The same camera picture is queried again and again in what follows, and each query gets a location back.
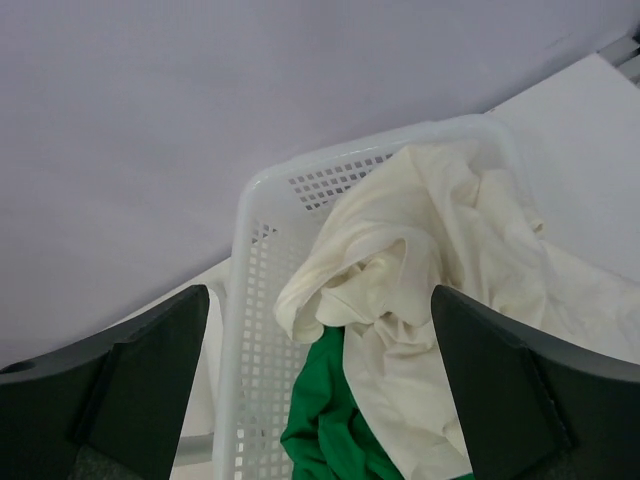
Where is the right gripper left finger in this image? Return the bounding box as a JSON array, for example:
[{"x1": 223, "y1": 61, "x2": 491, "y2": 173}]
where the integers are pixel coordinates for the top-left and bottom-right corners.
[{"x1": 1, "y1": 285, "x2": 209, "y2": 479}]

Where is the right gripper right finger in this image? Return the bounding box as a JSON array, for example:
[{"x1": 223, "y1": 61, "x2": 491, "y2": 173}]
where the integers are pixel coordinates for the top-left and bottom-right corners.
[{"x1": 431, "y1": 285, "x2": 639, "y2": 479}]

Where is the green t shirt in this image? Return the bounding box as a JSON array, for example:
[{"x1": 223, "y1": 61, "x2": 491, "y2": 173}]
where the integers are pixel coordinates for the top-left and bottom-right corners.
[{"x1": 280, "y1": 327, "x2": 402, "y2": 479}]

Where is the white t shirt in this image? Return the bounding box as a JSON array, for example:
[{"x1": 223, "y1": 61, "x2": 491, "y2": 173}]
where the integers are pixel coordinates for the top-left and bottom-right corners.
[{"x1": 274, "y1": 141, "x2": 639, "y2": 479}]

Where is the white plastic basket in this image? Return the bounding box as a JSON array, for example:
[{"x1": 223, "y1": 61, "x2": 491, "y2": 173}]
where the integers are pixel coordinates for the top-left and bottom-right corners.
[{"x1": 213, "y1": 115, "x2": 530, "y2": 479}]

